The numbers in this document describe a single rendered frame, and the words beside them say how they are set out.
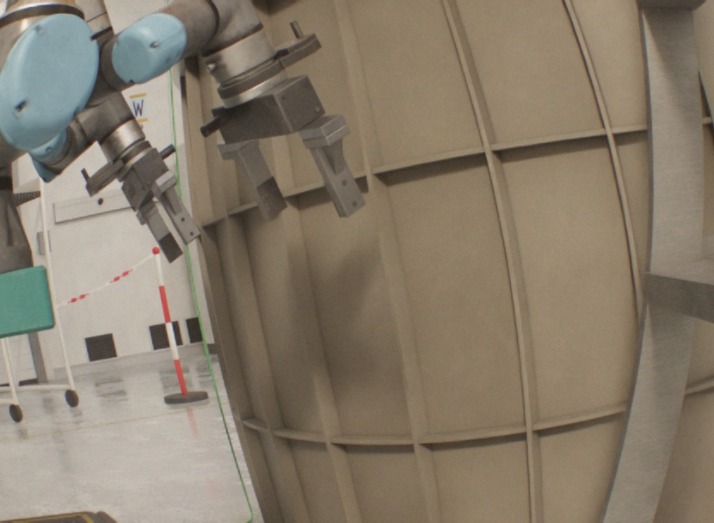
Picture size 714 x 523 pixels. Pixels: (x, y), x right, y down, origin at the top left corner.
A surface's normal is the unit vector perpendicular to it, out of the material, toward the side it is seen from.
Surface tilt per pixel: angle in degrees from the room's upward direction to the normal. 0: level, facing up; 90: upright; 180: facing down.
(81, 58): 98
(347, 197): 97
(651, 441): 93
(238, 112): 113
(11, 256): 90
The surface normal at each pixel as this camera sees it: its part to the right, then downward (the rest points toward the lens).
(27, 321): 0.50, -0.08
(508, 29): -0.48, 0.10
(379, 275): -0.68, 0.14
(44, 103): 0.81, -0.01
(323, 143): -0.67, 0.53
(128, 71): -0.44, 0.51
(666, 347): -0.06, 0.08
